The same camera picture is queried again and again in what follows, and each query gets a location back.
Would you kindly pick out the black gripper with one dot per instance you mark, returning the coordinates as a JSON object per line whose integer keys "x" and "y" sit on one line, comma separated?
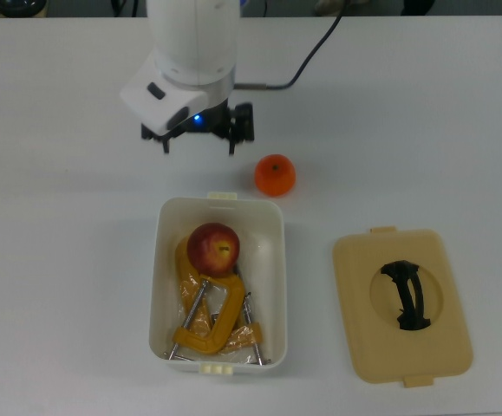
{"x": 213, "y": 119}

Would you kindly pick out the red apple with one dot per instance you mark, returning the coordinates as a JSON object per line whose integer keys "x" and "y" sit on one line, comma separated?
{"x": 213, "y": 249}

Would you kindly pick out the orange fruit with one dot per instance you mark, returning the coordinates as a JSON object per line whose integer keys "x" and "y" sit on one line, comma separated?
{"x": 275, "y": 175}

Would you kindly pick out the white plastic container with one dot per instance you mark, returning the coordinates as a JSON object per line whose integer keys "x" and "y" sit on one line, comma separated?
{"x": 164, "y": 277}

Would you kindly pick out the beige container lid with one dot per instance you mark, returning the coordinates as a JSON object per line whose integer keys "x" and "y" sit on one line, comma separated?
{"x": 363, "y": 312}

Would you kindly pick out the orange C-clamp in plastic bag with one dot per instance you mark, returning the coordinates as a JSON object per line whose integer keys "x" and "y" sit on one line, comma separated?
{"x": 185, "y": 281}

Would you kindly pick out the bare orange C-clamp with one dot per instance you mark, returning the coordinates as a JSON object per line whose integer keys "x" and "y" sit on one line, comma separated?
{"x": 226, "y": 303}

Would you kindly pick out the dark round background object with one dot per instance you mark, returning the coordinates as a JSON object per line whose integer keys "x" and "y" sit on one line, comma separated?
{"x": 18, "y": 5}

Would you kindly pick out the black background object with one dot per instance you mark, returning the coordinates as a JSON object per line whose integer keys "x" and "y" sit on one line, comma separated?
{"x": 421, "y": 5}

